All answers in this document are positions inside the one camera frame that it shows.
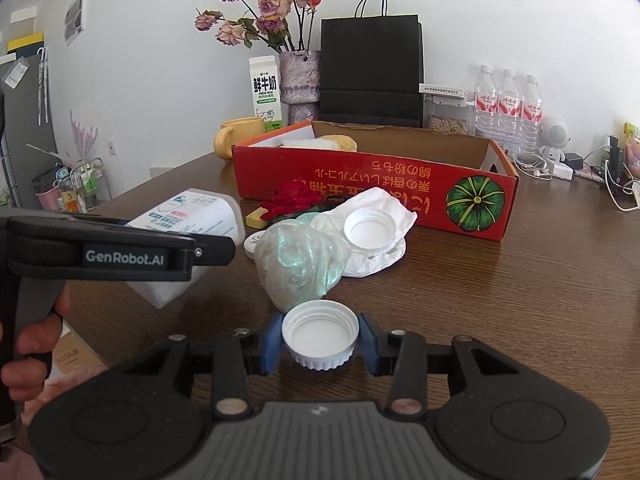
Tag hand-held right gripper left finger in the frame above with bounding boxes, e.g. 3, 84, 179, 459
111, 312, 287, 420

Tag white charging cable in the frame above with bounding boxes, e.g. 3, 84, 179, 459
604, 160, 640, 214

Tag clear cotton swab container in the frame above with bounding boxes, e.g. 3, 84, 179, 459
125, 187, 246, 310

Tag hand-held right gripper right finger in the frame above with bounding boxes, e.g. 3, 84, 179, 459
355, 312, 524, 420

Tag white plush alpaca toy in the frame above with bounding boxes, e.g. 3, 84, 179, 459
276, 133, 359, 154

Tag black paper bag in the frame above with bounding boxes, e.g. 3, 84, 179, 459
318, 0, 425, 129

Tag white wall poster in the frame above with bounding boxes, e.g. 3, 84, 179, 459
63, 0, 89, 46

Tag black phone stand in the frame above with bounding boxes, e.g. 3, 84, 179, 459
608, 135, 627, 179

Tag white round speaker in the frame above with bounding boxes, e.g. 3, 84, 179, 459
540, 116, 573, 161

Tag grey refrigerator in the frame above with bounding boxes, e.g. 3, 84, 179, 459
0, 55, 57, 212

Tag white hanging umbrella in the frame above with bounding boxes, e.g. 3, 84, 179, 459
37, 45, 51, 126

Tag small round white lid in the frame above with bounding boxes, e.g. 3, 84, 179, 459
243, 231, 271, 261

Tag green plastic bag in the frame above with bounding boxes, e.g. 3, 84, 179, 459
254, 212, 354, 312

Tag yellow and white boxes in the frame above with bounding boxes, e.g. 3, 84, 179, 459
7, 7, 46, 54

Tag brown cardboard carton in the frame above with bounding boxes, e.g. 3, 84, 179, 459
50, 322, 109, 376

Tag pink feather decoration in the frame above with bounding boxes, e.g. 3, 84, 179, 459
69, 110, 100, 161

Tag white flat box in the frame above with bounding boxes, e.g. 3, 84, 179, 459
418, 83, 466, 103

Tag red fabric rose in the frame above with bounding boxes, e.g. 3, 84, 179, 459
259, 180, 329, 222

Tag red cardboard box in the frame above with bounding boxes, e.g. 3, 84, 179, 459
231, 120, 521, 242

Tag white jar lid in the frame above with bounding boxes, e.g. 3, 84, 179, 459
343, 207, 398, 252
281, 300, 361, 371

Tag dried rose bouquet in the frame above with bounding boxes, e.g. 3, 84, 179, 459
194, 0, 321, 54

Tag white earphones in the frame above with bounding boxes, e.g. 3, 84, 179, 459
509, 145, 551, 177

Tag clear seed jar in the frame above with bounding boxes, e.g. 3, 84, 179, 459
425, 96, 474, 136

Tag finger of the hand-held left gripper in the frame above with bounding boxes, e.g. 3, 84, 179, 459
192, 236, 237, 267

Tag white milk carton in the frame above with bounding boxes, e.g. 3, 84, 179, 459
248, 56, 284, 134

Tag yellow snack packet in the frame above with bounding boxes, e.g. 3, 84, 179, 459
622, 122, 640, 177

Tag purple stone vase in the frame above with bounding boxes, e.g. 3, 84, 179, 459
278, 50, 321, 120

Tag yellow mug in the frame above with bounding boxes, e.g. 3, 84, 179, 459
214, 116, 266, 160

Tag wire storage rack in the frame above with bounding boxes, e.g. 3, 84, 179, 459
32, 157, 109, 214

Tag person's left hand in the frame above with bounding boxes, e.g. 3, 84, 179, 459
0, 285, 72, 404

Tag white tissue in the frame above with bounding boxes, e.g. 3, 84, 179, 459
299, 186, 419, 279

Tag clear water bottle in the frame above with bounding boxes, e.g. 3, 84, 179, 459
474, 65, 501, 137
497, 69, 524, 142
520, 75, 545, 147

